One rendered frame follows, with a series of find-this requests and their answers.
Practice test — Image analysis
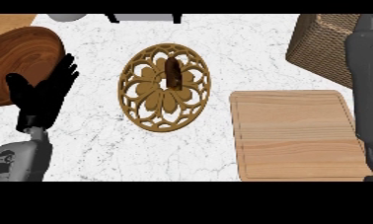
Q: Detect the brown wicker basket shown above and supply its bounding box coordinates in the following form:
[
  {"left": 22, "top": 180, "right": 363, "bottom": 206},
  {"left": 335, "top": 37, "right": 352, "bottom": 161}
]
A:
[{"left": 285, "top": 13, "right": 364, "bottom": 90}]

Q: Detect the pale wooden cutting board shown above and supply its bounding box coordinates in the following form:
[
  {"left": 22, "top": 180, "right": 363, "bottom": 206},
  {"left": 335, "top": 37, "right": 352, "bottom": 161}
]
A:
[{"left": 227, "top": 89, "right": 373, "bottom": 183}]

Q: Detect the dark brown round wooden board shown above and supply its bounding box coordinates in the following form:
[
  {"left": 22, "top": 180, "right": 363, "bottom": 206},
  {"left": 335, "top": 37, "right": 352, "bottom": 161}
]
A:
[{"left": 0, "top": 26, "right": 66, "bottom": 107}]

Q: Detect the golden openwork round trivet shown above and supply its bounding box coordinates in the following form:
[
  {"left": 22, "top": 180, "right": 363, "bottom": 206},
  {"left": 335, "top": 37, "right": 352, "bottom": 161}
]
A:
[{"left": 117, "top": 42, "right": 212, "bottom": 133}]

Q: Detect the grey round object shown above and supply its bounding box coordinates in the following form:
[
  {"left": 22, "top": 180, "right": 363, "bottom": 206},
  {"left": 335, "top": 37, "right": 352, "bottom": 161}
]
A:
[{"left": 46, "top": 13, "right": 89, "bottom": 23}]

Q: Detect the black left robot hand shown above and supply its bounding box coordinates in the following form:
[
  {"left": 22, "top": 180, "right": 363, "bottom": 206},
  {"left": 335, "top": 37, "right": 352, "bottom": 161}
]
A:
[{"left": 5, "top": 52, "right": 80, "bottom": 133}]

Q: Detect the tan wooden board corner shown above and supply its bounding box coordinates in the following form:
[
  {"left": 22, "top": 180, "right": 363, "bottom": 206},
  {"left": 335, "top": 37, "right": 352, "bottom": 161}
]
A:
[{"left": 0, "top": 13, "right": 40, "bottom": 36}]

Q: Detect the grey appliance with black legs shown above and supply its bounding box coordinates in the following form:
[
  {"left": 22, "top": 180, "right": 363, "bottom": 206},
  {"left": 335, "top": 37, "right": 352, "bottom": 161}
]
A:
[{"left": 105, "top": 13, "right": 184, "bottom": 25}]

